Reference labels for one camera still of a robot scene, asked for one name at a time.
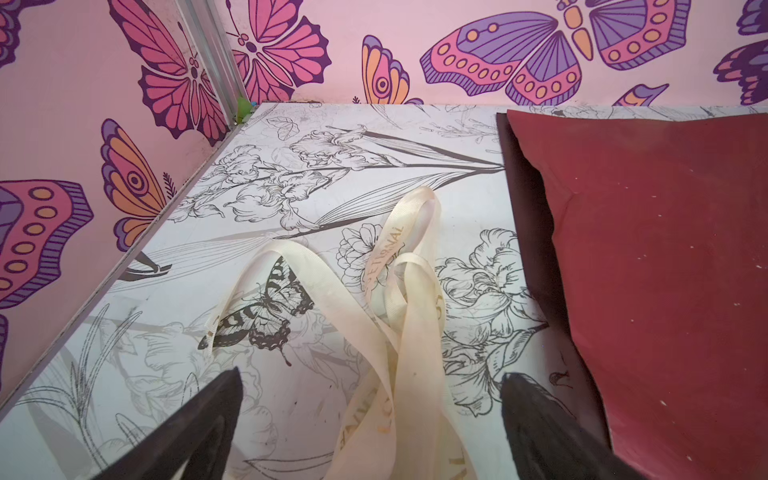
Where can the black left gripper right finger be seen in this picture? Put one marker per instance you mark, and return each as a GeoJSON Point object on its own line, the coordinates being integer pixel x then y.
{"type": "Point", "coordinates": [547, 443]}

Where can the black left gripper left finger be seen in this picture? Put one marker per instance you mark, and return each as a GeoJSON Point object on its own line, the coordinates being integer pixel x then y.
{"type": "Point", "coordinates": [194, 442]}

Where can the dark red wrapping paper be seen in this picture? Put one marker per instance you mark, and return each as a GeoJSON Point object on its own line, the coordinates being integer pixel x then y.
{"type": "Point", "coordinates": [660, 234]}

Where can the cream satin ribbon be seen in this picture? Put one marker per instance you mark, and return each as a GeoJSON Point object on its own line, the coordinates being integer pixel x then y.
{"type": "Point", "coordinates": [400, 422]}

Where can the aluminium frame post left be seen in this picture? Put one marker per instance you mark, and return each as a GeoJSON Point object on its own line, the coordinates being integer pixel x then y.
{"type": "Point", "coordinates": [207, 31]}

